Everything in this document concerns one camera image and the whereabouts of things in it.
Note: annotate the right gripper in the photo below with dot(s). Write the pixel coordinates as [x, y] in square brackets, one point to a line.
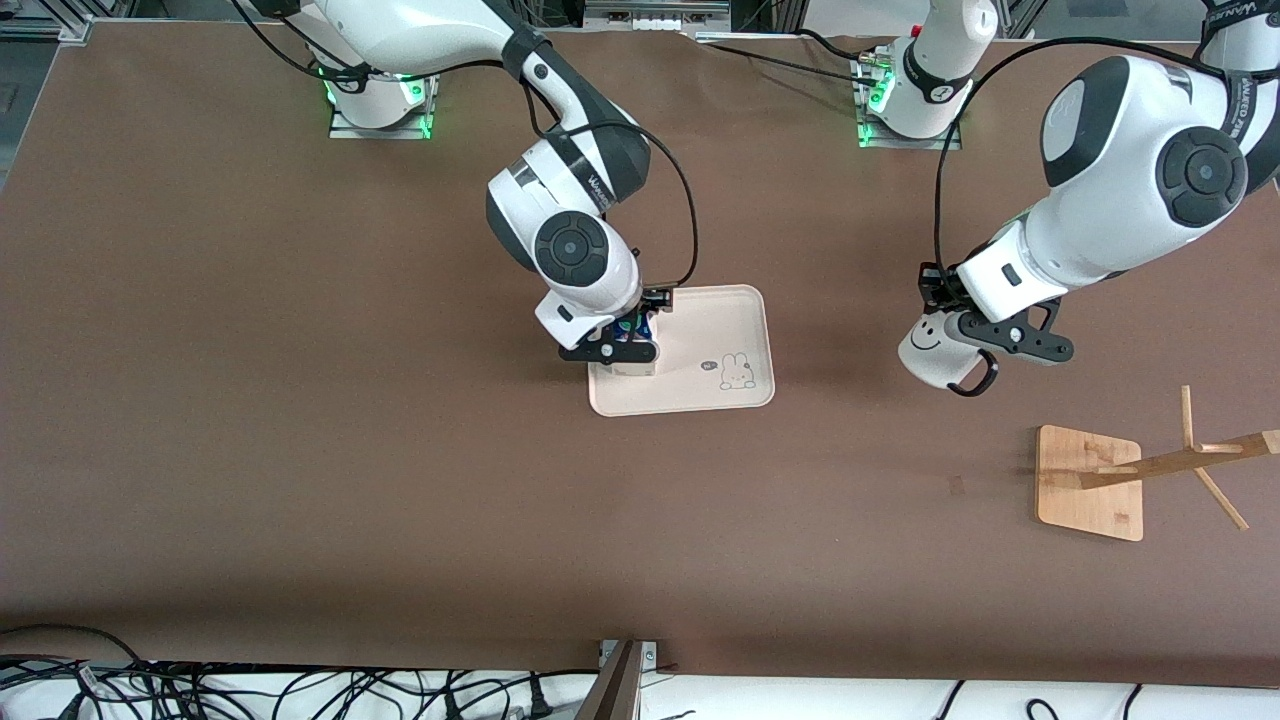
[655, 299]

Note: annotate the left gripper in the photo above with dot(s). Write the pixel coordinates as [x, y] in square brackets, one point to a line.
[934, 287]

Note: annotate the blue white milk carton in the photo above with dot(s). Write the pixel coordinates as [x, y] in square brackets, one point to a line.
[640, 368]

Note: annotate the white smiley face mug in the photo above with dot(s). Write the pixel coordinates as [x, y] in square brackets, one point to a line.
[925, 355]

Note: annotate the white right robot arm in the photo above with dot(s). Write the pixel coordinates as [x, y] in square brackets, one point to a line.
[570, 200]

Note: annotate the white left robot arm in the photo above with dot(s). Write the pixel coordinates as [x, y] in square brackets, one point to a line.
[1120, 160]

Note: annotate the beige tray with rabbit print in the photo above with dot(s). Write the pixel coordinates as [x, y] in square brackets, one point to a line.
[700, 335]

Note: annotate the wooden mug tree stand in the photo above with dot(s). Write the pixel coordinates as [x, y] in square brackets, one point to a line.
[1085, 485]

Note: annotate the white bench ledge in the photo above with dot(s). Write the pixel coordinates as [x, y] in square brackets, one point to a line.
[800, 702]

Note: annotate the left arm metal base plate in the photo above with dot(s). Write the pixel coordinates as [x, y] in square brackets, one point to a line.
[905, 142]

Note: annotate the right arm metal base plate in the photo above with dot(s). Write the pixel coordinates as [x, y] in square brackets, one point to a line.
[380, 125]

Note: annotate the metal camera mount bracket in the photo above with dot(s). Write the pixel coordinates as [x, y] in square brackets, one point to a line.
[625, 680]

